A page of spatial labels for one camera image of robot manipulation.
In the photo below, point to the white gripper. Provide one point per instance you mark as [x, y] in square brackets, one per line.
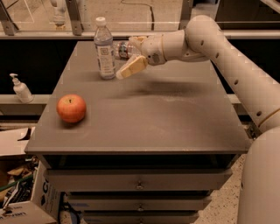
[152, 50]

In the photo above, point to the blue label plastic water bottle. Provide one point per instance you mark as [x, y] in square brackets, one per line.
[103, 41]

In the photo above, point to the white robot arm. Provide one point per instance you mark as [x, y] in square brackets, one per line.
[259, 93]

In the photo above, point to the clear plastic bottle lying down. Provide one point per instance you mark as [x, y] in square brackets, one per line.
[123, 50]

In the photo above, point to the white pump dispenser bottle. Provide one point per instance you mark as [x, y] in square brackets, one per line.
[22, 91]

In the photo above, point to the red apple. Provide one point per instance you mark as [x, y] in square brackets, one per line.
[71, 108]

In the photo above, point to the grey drawer cabinet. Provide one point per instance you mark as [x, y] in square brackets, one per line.
[171, 117]

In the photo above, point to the top grey drawer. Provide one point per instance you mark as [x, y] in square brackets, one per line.
[137, 180]

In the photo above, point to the grey drawer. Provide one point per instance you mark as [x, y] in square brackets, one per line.
[137, 180]
[138, 203]
[140, 218]

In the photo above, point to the flat white cardboard sheet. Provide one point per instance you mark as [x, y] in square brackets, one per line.
[14, 141]

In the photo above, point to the middle grey drawer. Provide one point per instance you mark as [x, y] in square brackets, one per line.
[138, 203]

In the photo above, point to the bottom grey drawer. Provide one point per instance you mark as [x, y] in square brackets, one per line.
[140, 218]

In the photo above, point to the white cardboard box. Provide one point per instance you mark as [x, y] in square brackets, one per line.
[41, 208]

